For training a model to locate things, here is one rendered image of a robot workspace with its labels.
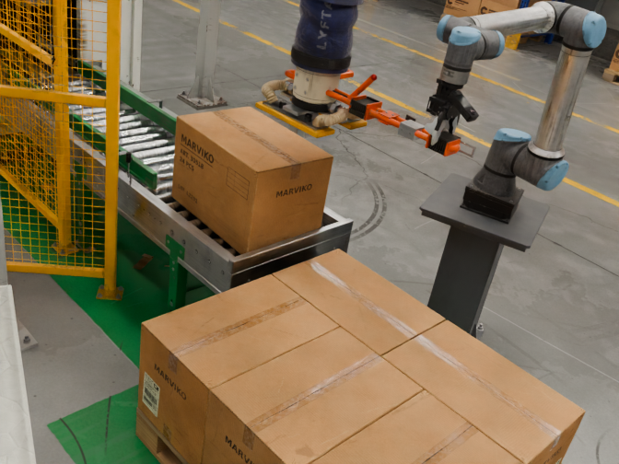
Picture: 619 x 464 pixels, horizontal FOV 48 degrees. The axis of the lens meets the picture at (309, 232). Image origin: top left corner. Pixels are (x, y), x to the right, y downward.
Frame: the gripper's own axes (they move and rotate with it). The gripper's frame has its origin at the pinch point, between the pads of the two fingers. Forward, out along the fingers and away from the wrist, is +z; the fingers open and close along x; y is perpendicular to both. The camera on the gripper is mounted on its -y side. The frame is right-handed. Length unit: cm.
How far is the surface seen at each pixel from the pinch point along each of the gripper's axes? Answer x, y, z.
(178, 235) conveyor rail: 37, 92, 74
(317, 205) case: -10, 57, 55
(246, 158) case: 22, 71, 32
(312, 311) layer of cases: 27, 20, 73
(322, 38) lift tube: 9, 53, -20
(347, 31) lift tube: 0, 49, -23
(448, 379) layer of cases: 14, -35, 73
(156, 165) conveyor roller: 5, 156, 75
